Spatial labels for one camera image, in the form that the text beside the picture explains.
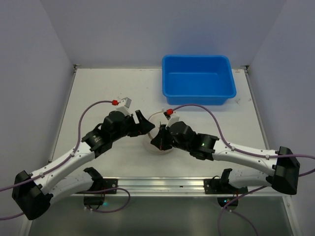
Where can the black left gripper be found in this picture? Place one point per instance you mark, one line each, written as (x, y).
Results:
(135, 125)

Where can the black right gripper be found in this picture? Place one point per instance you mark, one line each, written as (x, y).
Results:
(164, 137)

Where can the white mesh laundry bag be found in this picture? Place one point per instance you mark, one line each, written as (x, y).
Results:
(157, 119)

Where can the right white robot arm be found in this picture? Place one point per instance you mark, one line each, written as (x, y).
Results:
(278, 169)

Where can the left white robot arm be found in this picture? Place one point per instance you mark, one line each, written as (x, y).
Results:
(34, 193)

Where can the blue plastic bin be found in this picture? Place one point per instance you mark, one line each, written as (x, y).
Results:
(197, 79)

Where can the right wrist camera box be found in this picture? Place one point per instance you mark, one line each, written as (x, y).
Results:
(171, 117)

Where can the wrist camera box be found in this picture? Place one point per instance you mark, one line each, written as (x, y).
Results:
(122, 105)
(171, 117)

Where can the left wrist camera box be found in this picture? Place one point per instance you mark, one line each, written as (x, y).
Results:
(122, 105)

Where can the aluminium front rail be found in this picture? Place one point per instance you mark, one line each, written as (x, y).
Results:
(157, 184)

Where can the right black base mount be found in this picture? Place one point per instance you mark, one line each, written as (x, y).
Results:
(213, 186)

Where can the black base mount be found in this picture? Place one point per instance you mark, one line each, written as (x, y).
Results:
(100, 187)
(213, 186)

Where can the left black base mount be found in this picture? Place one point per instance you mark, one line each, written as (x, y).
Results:
(100, 187)

